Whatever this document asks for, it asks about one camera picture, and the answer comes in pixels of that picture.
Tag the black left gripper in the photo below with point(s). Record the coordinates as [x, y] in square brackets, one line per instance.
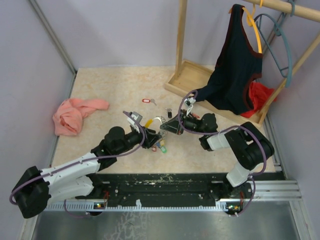
[150, 138]

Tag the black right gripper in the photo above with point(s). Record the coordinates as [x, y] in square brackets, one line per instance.
[173, 126]

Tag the large keyring with coloured tags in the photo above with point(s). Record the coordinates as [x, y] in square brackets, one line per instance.
[160, 143]

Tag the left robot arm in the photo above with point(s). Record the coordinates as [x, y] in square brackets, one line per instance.
[39, 188]

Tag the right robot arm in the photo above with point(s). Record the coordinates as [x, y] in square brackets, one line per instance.
[250, 147]

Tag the key with black fob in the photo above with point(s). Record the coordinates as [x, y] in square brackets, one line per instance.
[169, 112]

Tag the wooden clothes rack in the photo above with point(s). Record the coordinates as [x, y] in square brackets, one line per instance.
[189, 75]

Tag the pink crumpled cloth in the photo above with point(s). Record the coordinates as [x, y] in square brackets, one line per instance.
[69, 117]

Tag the dark navy tank top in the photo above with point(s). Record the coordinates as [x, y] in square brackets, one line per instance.
[237, 66]

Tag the red cloth in rack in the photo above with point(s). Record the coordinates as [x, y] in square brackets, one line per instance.
[258, 94]

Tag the blue-grey clothes hanger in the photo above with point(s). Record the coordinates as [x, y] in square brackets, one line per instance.
[277, 45]

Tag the yellow clothes hanger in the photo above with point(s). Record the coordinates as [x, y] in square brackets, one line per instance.
[251, 23]

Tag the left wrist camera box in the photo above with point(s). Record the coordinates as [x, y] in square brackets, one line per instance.
[134, 120]

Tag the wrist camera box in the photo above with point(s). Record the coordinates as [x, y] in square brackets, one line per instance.
[134, 120]
[189, 103]

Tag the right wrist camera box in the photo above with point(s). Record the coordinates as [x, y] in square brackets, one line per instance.
[189, 103]

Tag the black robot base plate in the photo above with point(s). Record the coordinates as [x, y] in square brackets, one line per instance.
[169, 191]

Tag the grey wall corner rail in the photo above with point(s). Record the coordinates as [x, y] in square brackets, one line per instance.
[52, 35]

